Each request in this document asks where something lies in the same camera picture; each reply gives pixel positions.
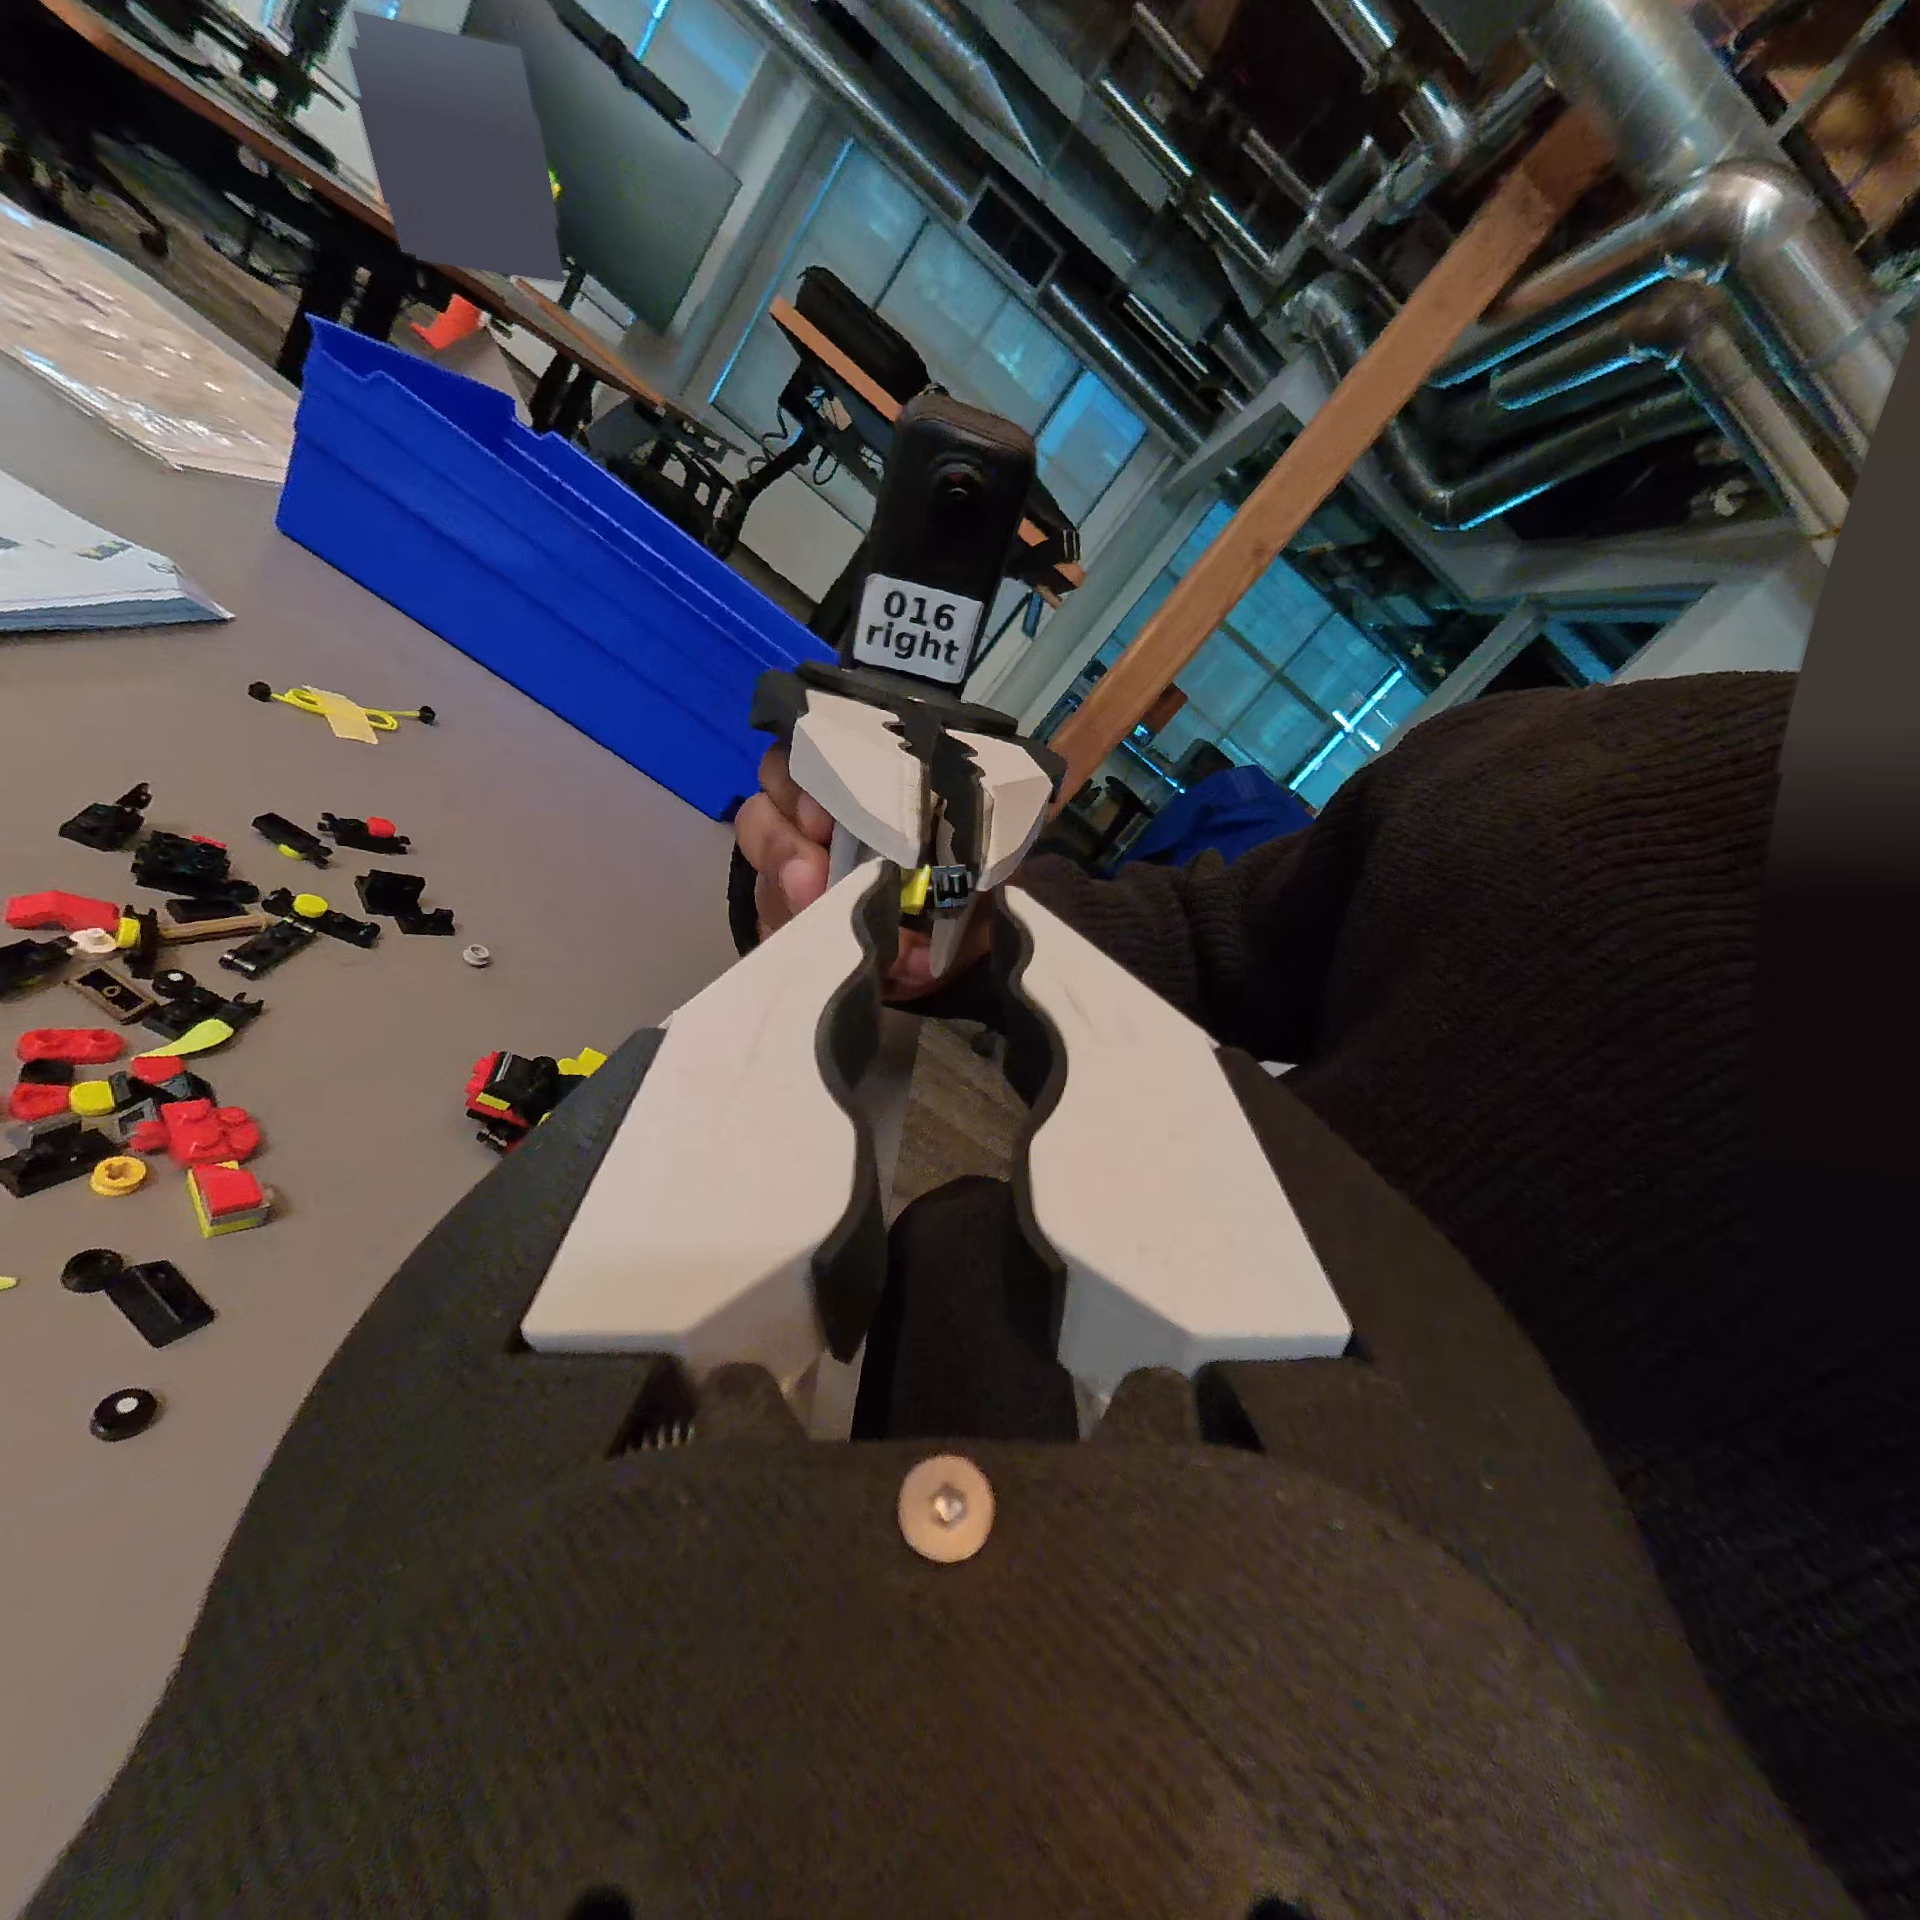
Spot clear plastic bag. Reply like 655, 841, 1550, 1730
0, 202, 304, 486

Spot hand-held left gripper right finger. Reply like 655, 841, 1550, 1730
992, 884, 1354, 1434

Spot blue plastic bin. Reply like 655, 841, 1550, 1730
272, 316, 846, 823

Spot partly built lego model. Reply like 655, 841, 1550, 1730
461, 1044, 608, 1161

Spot scattered loose lego pieces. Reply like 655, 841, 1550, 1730
0, 779, 495, 1446

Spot lime lego string with tag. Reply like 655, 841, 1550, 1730
244, 682, 441, 747

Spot person's right hand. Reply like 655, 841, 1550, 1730
746, 747, 998, 1010

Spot wooden-edged standing desk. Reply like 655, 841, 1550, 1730
760, 264, 1092, 606

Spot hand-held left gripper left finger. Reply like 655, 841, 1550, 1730
519, 867, 904, 1443

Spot silver ventilation ducts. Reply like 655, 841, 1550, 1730
1274, 0, 1920, 537

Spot person's right forearm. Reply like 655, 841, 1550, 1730
983, 673, 1800, 1089

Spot dark wall screen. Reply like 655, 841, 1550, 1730
463, 0, 746, 338

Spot blue ribbed plastic object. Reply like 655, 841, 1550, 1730
1113, 762, 1317, 876

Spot lego instruction booklet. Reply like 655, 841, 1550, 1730
0, 470, 237, 636

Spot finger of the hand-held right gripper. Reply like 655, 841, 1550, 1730
785, 691, 927, 905
921, 744, 1055, 986

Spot wooden ceiling beam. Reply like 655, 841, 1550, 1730
1048, 107, 1617, 818

